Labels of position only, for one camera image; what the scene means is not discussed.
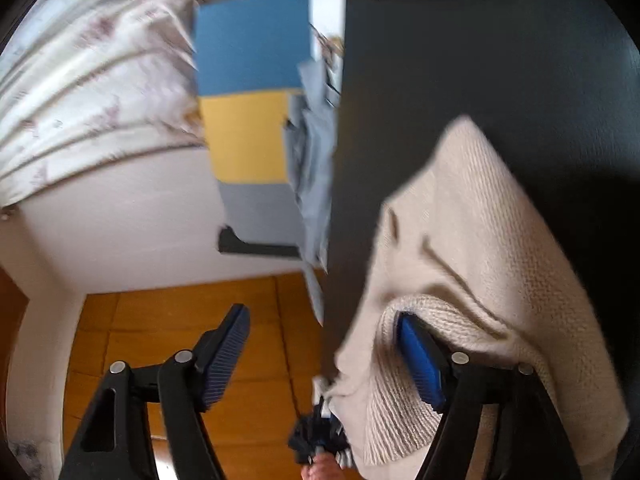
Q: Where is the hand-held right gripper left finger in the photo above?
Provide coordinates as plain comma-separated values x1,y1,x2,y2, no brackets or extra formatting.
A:
59,303,251,480

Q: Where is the grey-blue garment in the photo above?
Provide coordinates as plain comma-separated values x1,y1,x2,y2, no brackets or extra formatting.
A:
284,57,341,326

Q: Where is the floral curtain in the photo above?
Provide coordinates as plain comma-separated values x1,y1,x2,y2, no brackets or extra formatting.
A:
0,0,206,208

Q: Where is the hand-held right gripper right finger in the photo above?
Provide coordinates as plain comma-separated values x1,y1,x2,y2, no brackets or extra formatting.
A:
395,310,583,480

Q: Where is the beige knit sweater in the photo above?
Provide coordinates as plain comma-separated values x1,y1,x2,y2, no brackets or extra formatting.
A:
335,116,630,471

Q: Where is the person's left hand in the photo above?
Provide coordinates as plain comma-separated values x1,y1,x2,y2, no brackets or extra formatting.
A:
300,452,361,480

